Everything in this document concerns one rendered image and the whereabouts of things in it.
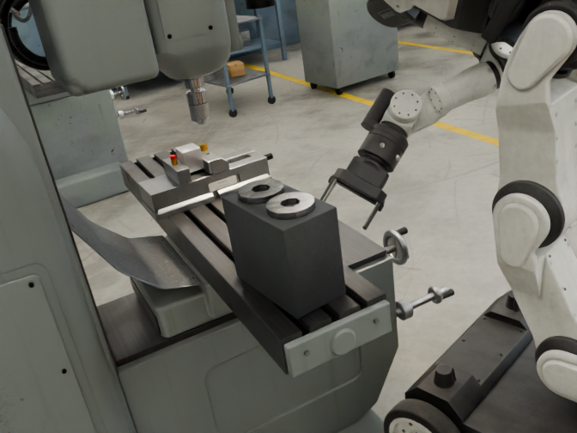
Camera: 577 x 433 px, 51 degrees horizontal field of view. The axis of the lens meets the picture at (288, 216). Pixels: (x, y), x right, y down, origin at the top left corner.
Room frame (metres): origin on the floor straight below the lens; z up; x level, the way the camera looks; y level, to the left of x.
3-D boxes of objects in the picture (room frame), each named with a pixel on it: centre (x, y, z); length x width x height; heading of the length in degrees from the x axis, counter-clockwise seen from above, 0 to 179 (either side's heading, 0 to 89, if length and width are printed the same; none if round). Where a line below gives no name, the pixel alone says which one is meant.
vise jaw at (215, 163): (1.60, 0.19, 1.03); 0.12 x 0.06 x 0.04; 26
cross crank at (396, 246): (1.62, -0.28, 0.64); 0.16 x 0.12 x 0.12; 114
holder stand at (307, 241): (1.04, 0.02, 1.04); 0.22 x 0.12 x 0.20; 31
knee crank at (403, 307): (1.51, -0.37, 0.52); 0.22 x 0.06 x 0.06; 114
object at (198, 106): (1.42, 0.17, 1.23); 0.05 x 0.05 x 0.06
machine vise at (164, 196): (1.59, 0.22, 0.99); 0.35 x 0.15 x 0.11; 116
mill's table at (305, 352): (1.46, 0.19, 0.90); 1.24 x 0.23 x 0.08; 24
